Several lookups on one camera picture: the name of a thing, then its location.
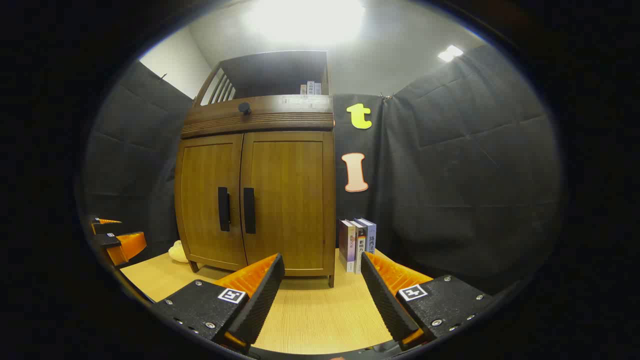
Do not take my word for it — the wooden cabinet drawer front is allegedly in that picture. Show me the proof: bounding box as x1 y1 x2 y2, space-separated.
181 95 335 139

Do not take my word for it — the ceiling light panel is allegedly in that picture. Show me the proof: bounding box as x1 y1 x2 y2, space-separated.
438 45 464 63

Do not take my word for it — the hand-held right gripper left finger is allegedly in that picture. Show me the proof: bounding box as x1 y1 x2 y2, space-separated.
151 253 286 352

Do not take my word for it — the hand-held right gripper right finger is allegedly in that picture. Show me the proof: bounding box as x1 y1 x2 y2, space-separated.
360 251 494 352

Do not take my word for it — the black backdrop cloth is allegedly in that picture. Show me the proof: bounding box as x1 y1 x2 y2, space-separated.
82 45 563 296

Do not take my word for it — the wooden double-door shoe cabinet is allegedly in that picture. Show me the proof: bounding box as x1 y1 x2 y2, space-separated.
174 50 337 288

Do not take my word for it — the white orange spine book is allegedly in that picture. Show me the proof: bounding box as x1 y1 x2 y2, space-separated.
350 220 368 275

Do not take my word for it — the wooden cabinet door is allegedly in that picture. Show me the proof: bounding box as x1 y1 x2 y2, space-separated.
175 134 248 271
240 131 336 277

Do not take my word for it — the dark purple book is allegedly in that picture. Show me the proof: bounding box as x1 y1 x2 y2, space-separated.
339 219 357 273

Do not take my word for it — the cream plush toy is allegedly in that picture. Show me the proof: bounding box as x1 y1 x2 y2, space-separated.
168 240 190 264

